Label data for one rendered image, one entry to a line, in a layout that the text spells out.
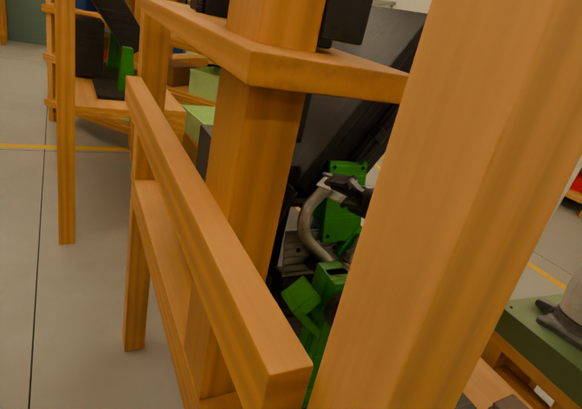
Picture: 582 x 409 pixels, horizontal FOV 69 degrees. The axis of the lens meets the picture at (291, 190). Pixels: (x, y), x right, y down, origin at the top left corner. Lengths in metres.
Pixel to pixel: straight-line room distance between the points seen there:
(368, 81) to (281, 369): 0.36
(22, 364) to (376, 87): 1.97
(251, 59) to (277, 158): 0.20
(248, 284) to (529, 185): 0.34
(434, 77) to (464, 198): 0.08
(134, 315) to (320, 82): 1.71
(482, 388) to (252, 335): 0.76
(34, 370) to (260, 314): 1.79
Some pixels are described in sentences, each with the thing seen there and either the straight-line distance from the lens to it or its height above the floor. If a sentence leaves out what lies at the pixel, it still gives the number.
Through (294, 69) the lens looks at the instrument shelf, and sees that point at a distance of 0.51.
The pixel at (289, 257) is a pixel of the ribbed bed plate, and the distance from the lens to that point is 1.06.
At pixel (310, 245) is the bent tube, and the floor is 1.09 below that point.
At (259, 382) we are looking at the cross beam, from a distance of 0.46.
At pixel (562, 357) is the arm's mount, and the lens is 1.34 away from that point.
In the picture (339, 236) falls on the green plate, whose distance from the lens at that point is 1.10.
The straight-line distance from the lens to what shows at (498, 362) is 1.49.
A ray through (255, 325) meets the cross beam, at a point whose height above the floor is 1.28.
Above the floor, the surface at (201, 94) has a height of 0.75.
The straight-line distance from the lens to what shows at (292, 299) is 0.78.
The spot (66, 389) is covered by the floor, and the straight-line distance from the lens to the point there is 2.12.
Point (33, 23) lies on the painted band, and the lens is 9.88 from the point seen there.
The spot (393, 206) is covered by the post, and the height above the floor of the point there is 1.47.
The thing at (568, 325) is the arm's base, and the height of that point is 0.97.
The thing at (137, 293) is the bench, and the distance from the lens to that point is 2.01.
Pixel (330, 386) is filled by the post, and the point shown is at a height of 1.28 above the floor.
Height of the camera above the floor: 1.59
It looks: 23 degrees down
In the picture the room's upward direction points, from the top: 13 degrees clockwise
